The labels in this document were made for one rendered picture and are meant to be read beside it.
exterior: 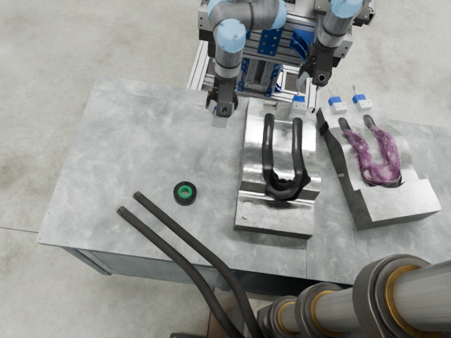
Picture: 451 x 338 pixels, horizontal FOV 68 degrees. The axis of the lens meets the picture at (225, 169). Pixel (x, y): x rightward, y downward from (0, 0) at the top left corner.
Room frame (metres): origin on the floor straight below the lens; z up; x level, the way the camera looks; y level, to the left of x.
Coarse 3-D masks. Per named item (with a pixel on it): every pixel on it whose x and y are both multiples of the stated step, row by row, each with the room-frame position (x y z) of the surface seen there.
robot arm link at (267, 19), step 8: (256, 0) 0.84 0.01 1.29; (264, 0) 0.84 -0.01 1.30; (272, 0) 0.85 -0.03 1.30; (280, 0) 0.87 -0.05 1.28; (256, 8) 0.82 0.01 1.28; (264, 8) 0.83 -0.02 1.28; (272, 8) 0.83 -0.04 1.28; (280, 8) 0.84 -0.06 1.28; (256, 16) 0.80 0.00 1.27; (264, 16) 0.81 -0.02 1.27; (272, 16) 0.82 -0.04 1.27; (280, 16) 0.83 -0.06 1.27; (256, 24) 0.80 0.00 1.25; (264, 24) 0.81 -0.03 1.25; (272, 24) 0.81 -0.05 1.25; (280, 24) 0.82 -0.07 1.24
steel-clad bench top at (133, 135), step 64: (128, 128) 0.64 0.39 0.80; (192, 128) 0.70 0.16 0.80; (448, 128) 0.96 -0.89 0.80; (64, 192) 0.34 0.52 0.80; (128, 192) 0.39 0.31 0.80; (320, 192) 0.54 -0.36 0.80; (448, 192) 0.65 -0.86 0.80; (192, 256) 0.22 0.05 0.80; (256, 256) 0.26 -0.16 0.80; (320, 256) 0.30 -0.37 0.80; (384, 256) 0.35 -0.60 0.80; (448, 256) 0.40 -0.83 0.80
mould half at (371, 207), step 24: (336, 120) 0.84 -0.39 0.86; (360, 120) 0.86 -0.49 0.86; (384, 120) 0.89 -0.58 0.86; (336, 144) 0.71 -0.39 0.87; (336, 168) 0.65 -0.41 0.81; (408, 168) 0.67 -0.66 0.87; (360, 192) 0.52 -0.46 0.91; (384, 192) 0.53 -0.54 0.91; (408, 192) 0.55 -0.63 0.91; (432, 192) 0.57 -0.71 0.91; (360, 216) 0.46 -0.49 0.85; (384, 216) 0.45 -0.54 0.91; (408, 216) 0.47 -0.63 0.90
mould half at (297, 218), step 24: (288, 120) 0.76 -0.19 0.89; (312, 120) 0.79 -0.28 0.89; (288, 144) 0.66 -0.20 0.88; (312, 144) 0.68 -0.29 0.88; (240, 168) 0.55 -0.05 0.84; (288, 168) 0.54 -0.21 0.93; (312, 168) 0.56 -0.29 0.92; (240, 192) 0.45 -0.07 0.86; (264, 192) 0.46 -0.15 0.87; (312, 192) 0.48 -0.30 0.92; (240, 216) 0.37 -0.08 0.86; (264, 216) 0.38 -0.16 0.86; (288, 216) 0.40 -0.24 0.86; (312, 216) 0.42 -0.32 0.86
